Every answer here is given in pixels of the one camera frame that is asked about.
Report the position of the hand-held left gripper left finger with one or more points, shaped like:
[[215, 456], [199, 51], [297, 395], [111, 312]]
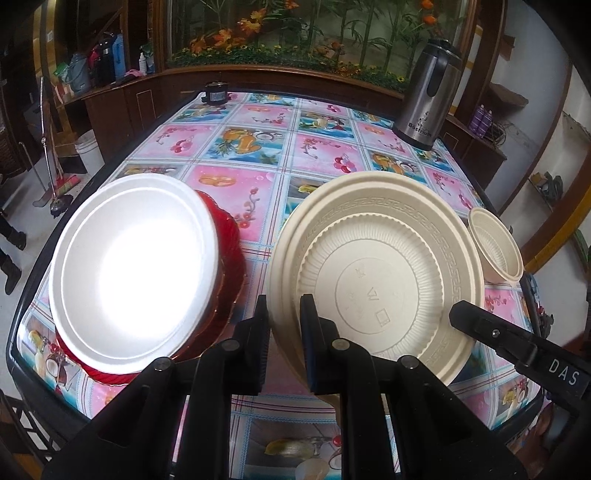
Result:
[[251, 355]]

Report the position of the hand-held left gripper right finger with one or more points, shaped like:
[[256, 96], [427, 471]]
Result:
[[314, 355]]

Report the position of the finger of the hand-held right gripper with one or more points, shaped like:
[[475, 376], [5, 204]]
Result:
[[494, 330]]

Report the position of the cream plastic bowl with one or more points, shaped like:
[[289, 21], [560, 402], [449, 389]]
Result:
[[501, 258]]

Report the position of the cream plastic plate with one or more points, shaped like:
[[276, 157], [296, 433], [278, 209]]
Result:
[[383, 286]]

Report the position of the white foam plate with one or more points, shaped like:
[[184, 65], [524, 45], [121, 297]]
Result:
[[134, 272]]

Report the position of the purple bottle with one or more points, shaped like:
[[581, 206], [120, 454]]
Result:
[[477, 120], [488, 123]]

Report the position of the printed fruit tablecloth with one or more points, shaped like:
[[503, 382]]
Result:
[[258, 138]]

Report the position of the wooden shelf unit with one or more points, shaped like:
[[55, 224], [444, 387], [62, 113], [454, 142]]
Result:
[[503, 97]]

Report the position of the stainless steel kettle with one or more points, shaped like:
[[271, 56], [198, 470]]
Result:
[[427, 101]]

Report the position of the broom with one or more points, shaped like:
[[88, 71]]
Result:
[[60, 189]]

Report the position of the black boot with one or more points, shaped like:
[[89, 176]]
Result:
[[9, 272], [14, 237]]

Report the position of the white bucket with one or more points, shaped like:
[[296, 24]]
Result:
[[90, 152]]

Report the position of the small black round device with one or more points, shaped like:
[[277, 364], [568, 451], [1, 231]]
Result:
[[216, 94]]

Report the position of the wooden cabinet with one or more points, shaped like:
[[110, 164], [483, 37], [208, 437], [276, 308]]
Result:
[[138, 106]]

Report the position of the pink cloth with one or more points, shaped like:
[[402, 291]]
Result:
[[134, 74]]

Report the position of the small white bottle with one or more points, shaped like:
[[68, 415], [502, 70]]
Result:
[[142, 63]]

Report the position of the glass tank with plants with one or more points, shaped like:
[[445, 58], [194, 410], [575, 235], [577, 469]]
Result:
[[323, 32]]

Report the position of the black thermos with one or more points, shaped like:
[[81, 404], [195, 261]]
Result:
[[104, 60]]

